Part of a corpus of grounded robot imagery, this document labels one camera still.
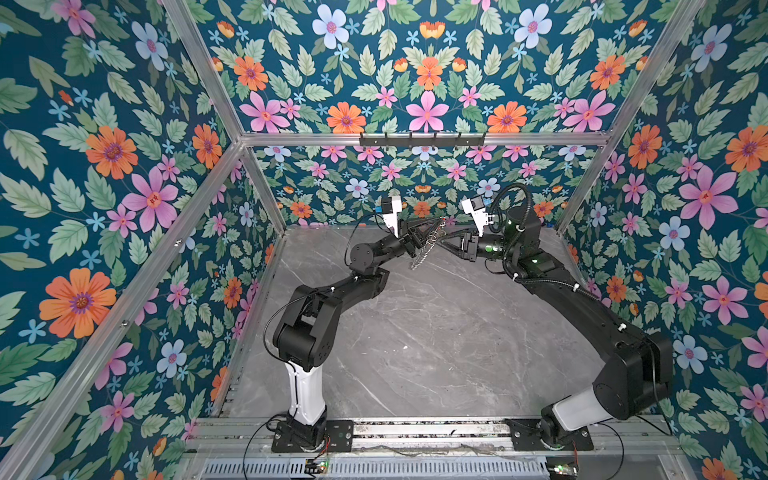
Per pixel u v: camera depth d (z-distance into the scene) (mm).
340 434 740
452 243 692
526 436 733
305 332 507
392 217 662
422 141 930
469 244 641
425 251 711
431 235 689
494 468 763
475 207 651
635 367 415
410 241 664
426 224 682
